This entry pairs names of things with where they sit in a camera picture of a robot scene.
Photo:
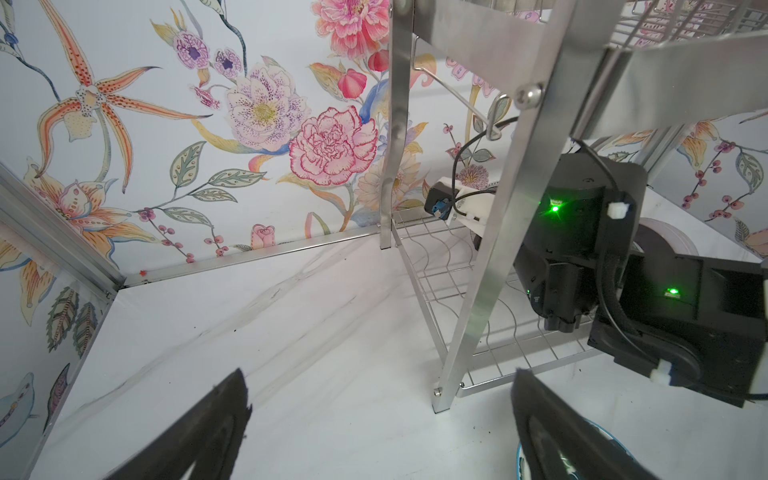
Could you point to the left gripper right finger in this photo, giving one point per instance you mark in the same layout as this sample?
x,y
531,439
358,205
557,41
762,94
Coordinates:
x,y
556,442

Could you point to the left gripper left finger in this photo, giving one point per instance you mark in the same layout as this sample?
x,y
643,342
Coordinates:
x,y
202,444

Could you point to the plain lilac ceramic bowl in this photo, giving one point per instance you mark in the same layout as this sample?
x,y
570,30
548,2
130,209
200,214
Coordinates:
x,y
666,237

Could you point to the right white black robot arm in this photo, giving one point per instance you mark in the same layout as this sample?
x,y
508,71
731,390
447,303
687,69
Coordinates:
x,y
694,322

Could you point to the steel two-tier dish rack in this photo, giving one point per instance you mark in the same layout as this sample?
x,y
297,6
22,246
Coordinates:
x,y
619,80

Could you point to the left aluminium frame post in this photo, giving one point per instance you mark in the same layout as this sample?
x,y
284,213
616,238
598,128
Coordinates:
x,y
52,236

